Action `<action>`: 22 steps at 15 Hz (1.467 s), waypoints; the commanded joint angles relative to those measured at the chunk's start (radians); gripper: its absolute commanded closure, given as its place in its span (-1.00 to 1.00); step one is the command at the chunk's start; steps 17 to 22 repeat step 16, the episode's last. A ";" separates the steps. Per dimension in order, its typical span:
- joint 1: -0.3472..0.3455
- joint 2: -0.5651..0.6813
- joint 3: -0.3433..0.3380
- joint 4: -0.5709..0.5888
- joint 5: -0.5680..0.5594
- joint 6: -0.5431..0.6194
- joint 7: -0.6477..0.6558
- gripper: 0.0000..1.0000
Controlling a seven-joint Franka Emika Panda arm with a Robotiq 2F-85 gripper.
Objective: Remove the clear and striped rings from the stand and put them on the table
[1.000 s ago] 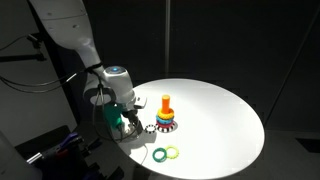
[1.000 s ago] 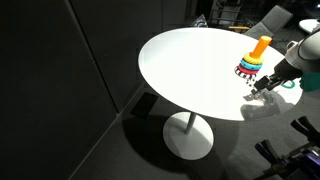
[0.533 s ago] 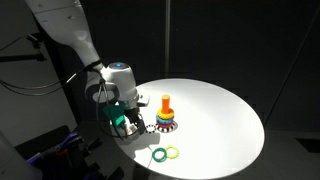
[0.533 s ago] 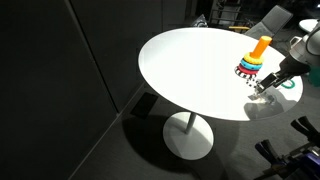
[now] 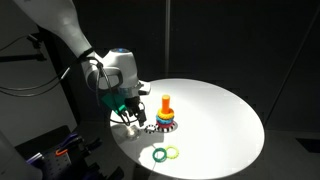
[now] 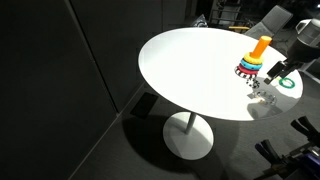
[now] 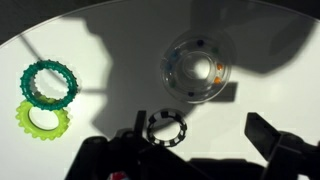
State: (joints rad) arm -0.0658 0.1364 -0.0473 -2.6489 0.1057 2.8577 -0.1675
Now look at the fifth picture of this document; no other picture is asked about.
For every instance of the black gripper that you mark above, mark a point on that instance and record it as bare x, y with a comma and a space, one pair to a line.
133, 101

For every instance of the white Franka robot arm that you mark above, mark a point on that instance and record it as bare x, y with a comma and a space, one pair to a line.
116, 66

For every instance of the purple clamp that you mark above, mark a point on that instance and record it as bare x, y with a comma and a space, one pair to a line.
68, 139

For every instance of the grey metal vertical pole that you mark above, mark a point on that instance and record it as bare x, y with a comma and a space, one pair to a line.
167, 36

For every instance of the grey perforated breadboard plate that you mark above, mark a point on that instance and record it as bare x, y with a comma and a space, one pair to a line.
56, 165

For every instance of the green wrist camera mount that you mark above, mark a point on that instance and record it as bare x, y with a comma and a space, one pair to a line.
111, 101

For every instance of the black camera bracket arm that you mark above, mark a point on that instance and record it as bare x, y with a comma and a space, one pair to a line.
23, 57

